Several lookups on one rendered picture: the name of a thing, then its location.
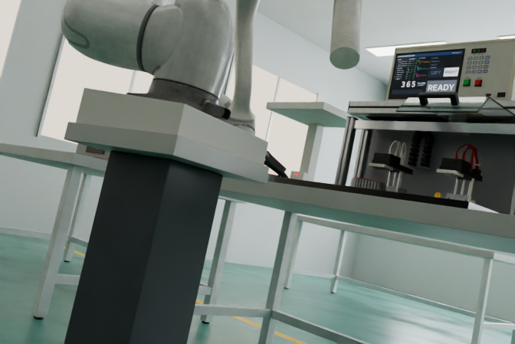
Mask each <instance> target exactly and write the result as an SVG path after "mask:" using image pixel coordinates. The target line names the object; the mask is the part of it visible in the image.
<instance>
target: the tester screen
mask: <svg viewBox="0 0 515 344"><path fill-rule="evenodd" d="M462 52H463V51H450V52H439V53H428V54H407V55H398V56H397V60H396V64H395V72H394V77H393V81H392V89H391V93H390V97H418V94H392V90H423V92H425V91H426V87H427V82H428V80H458V75H459V70H460V66H461V57H462ZM448 67H459V70H458V75H457V76H455V77H428V75H429V71H430V69H432V68H448ZM415 80H417V83H416V87H408V88H400V86H401V82H402V81H415Z"/></svg>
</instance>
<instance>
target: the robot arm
mask: <svg viewBox="0 0 515 344"><path fill-rule="evenodd" d="M172 1H173V0H68V1H67V2H66V4H65V5H64V8H63V10H62V13H61V31H62V34H63V36H64V37H65V38H66V39H67V41H68V44H69V45H70V46H71V47H73V48H74V49H75V50H77V51H78V52H80V53H81V54H83V55H84V56H86V57H88V58H90V59H92V60H95V61H99V62H101V63H104V64H109V65H112V66H114V67H121V68H124V69H128V70H137V71H142V72H146V73H148V74H151V75H153V80H152V83H151V85H150V87H149V90H148V92H147V93H126V94H128V95H133V96H138V97H147V98H152V99H157V100H166V101H171V102H176V103H184V104H186V105H188V106H191V107H193V108H195V109H197V110H200V111H202V112H203V113H207V114H208V115H210V116H213V117H215V118H217V119H219V120H222V121H224V122H226V123H228V124H231V125H232V126H235V127H237V128H239V129H242V130H244V131H245V132H248V133H250V134H252V135H254V136H255V133H256V131H255V115H254V114H253V113H252V111H251V92H252V67H253V37H254V20H255V15H256V12H257V9H258V5H259V2H260V0H236V8H235V26H234V23H233V18H232V15H231V10H230V8H229V6H228V4H227V3H226V2H224V1H223V0H175V3H174V5H170V3H171V2H172ZM234 48H235V91H234V96H233V100H231V99H230V98H229V97H227V96H226V95H224V94H223V93H222V90H223V87H224V85H225V81H226V79H227V76H228V72H229V69H230V66H231V59H232V56H233V52H234ZM264 165H266V166H267V167H269V168H270V169H271V170H273V171H274V172H276V173H277V177H281V178H287V179H289V177H288V176H287V174H286V173H285V171H286V170H287V169H286V168H285V167H284V166H283V165H282V164H281V163H280V162H278V161H277V160H276V159H275V158H274V157H273V156H272V155H271V154H270V152H269V151H267V152H266V156H265V161H264Z"/></svg>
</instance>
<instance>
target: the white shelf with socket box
mask: <svg viewBox="0 0 515 344"><path fill-rule="evenodd" d="M266 109H268V110H270V111H273V112H275V113H278V114H280V115H282V116H285V117H288V118H290V119H292V120H295V121H297V122H299V123H302V124H305V125H307V126H308V130H307V137H306V141H305V145H304V149H303V156H302V160H301V164H300V171H299V172H297V171H291V174H290V179H299V180H305V181H312V182H313V180H314V176H315V172H316V168H317V161H318V157H319V153H320V145H321V141H322V137H323V130H324V127H337V128H345V127H346V119H347V117H348V116H353V115H350V114H348V113H347V112H345V111H343V110H341V109H339V108H336V107H334V106H332V105H330V104H328V103H325V102H267V106H266ZM354 117H355V116H354Z"/></svg>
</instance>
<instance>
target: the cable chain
mask: <svg viewBox="0 0 515 344"><path fill-rule="evenodd" d="M422 137H425V143H426V144H424V146H423V147H424V148H425V149H423V151H422V152H424V153H422V157H424V158H422V159H421V161H423V162H421V164H420V165H421V166H422V168H423V169H427V170H431V169H430V168H429V162H430V158H431V155H429V154H431V150H430V149H432V146H431V145H433V141H434V137H433V135H432V133H430V132H415V133H414V135H413V137H412V144H411V147H413V148H410V151H411V152H410V153H409V155H410V156H409V158H408V160H410V161H408V165H409V166H410V167H412V168H414V169H419V168H418V167H416V166H417V163H416V162H417V161H418V159H417V158H416V157H418V154H417V153H419V148H420V145H419V144H421V139H422ZM411 156H412V157H411Z"/></svg>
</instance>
